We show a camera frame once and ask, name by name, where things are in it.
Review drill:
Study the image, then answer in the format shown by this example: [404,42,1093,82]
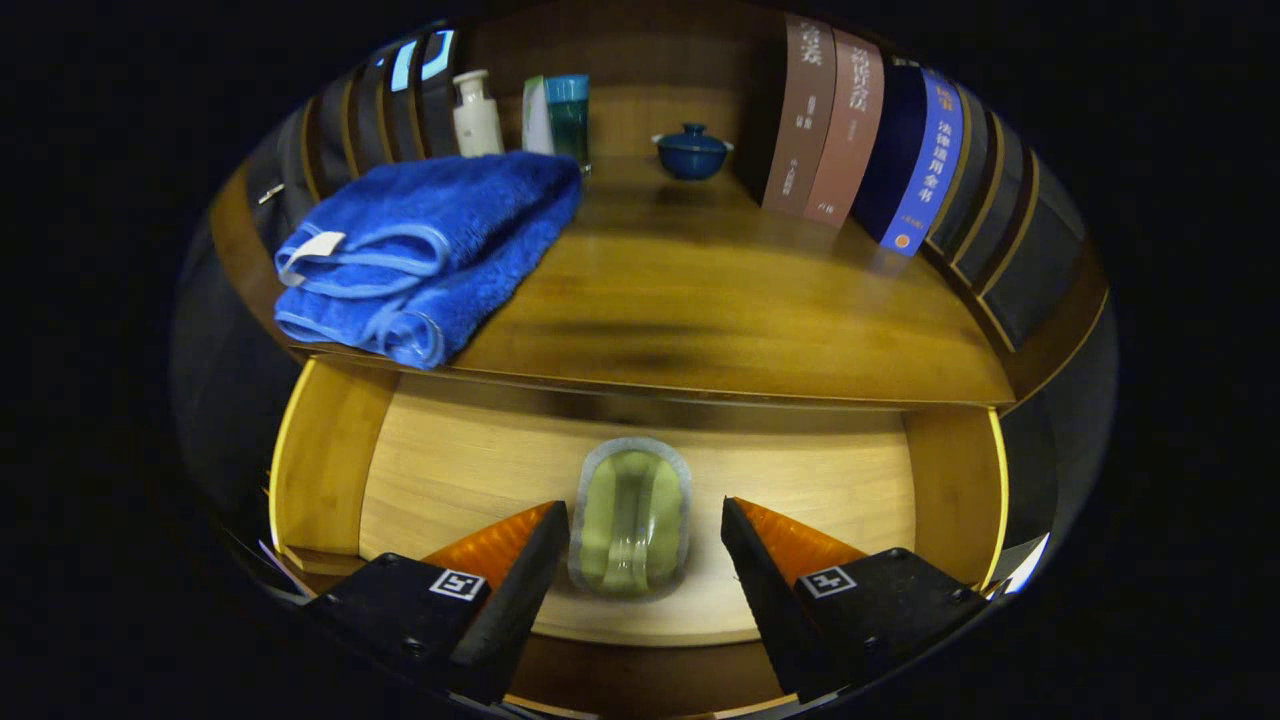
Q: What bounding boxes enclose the wooden countertop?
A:
[210,85,1016,406]

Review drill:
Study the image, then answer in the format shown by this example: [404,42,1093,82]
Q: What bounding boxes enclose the white pump bottle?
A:
[452,69,505,159]

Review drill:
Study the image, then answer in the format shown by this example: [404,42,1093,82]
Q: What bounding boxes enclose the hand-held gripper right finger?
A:
[720,497,991,704]

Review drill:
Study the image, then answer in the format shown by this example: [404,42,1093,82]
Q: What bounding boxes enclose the reddish brown book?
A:
[803,28,887,229]

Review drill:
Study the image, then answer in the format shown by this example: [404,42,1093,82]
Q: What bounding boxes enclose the teal bottle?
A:
[545,74,592,179]

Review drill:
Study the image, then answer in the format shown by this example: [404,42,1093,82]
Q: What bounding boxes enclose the white green tube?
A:
[521,75,556,156]

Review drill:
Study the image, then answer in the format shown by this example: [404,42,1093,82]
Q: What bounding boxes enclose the green brush with white pad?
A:
[567,436,693,603]

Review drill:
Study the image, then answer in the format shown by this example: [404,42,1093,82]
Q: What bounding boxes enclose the dark brown book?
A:
[760,12,838,219]

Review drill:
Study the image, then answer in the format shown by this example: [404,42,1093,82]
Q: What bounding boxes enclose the blue folded towel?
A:
[273,150,584,371]

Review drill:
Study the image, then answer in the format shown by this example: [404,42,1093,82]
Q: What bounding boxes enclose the wooden cabinet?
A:
[175,5,1111,411]

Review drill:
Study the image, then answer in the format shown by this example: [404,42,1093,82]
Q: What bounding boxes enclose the wooden drawer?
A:
[262,355,1011,720]

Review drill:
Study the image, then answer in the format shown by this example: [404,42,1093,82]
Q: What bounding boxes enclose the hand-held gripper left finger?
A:
[305,500,571,706]

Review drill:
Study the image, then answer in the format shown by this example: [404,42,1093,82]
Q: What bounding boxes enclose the blue lidded teacup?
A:
[652,123,734,182]

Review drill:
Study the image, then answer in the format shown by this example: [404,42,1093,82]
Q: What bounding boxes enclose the blue book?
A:
[850,62,966,258]

